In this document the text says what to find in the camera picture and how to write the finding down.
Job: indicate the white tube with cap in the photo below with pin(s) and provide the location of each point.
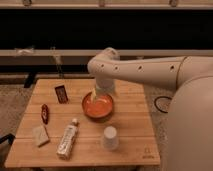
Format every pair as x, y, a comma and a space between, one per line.
67, 140

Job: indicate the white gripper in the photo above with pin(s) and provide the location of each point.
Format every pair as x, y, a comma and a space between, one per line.
103, 85

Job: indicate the orange bowl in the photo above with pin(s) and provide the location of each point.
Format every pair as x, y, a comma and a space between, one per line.
98, 108

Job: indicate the red chili pepper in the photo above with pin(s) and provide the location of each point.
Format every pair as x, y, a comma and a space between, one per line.
45, 113

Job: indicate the wooden table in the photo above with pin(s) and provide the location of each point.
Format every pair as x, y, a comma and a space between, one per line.
131, 118

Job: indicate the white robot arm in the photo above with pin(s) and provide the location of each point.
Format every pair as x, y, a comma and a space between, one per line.
190, 116

